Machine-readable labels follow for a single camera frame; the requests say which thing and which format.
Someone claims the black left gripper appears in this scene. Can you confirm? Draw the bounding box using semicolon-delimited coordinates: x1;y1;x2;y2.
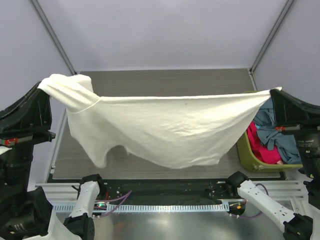
0;76;56;192

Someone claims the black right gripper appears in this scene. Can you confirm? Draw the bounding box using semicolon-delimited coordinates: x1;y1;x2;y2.
267;84;320;174

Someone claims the olive green plastic bin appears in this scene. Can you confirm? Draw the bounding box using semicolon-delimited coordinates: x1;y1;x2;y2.
236;132;303;173

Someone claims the cream white t shirt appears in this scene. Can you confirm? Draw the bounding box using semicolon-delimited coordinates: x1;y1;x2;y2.
38;74;271;169

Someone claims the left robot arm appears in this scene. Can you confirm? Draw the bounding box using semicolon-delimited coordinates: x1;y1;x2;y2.
0;85;106;240

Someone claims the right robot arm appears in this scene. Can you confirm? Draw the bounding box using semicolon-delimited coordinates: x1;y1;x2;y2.
225;89;320;240

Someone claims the grey blue t shirt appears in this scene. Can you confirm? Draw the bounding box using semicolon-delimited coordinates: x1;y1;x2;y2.
252;97;302;165

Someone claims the red t shirt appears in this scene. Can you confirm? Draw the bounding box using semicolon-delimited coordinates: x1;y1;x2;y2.
246;121;282;165

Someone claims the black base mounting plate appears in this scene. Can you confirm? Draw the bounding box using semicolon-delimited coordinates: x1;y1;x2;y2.
97;178;242;206

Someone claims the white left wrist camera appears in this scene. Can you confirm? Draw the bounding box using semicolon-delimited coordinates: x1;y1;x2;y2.
0;146;12;156

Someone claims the aluminium frame rail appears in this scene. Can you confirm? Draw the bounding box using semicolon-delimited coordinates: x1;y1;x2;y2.
254;180;307;200

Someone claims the right aluminium corner post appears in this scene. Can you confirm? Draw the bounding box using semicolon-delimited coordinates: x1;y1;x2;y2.
249;0;297;76

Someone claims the aluminium corner post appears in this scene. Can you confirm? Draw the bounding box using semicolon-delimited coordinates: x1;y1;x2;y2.
249;0;297;76
29;0;77;75

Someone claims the left aluminium corner post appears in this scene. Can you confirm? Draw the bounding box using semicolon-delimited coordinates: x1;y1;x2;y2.
29;0;77;75

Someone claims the white slotted cable duct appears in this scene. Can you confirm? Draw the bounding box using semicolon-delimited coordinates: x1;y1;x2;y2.
53;202;230;214

